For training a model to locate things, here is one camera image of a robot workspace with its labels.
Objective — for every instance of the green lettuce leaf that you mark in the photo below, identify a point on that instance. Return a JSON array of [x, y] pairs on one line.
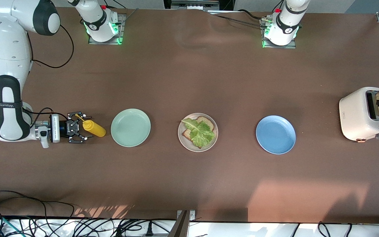
[[199, 133]]

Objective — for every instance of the grey power strip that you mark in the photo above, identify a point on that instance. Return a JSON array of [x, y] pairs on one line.
[[192, 5]]

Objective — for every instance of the black power plug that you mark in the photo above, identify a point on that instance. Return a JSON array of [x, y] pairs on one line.
[[149, 230]]

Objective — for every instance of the cream white toaster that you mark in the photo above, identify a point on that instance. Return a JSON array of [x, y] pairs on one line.
[[354, 115]]

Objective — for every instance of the beige plate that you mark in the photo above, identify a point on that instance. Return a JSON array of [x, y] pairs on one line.
[[184, 143]]

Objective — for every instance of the blue plate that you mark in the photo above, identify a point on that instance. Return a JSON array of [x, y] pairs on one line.
[[275, 135]]

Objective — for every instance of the grey aluminium profile post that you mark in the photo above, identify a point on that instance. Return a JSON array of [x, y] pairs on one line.
[[179, 227]]

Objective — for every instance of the mint green plate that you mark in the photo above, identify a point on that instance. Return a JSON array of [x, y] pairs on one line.
[[130, 127]]

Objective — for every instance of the silver corner bracket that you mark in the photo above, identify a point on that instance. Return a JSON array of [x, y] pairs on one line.
[[192, 215]]

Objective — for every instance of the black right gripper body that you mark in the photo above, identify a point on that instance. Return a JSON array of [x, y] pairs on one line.
[[63, 127]]

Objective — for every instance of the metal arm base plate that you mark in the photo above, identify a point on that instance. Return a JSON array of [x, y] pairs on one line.
[[122, 33], [288, 46]]

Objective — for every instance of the yellow mustard squeeze bottle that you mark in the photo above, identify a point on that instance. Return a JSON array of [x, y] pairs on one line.
[[95, 129]]

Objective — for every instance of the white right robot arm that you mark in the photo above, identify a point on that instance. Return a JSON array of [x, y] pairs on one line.
[[8, 49]]

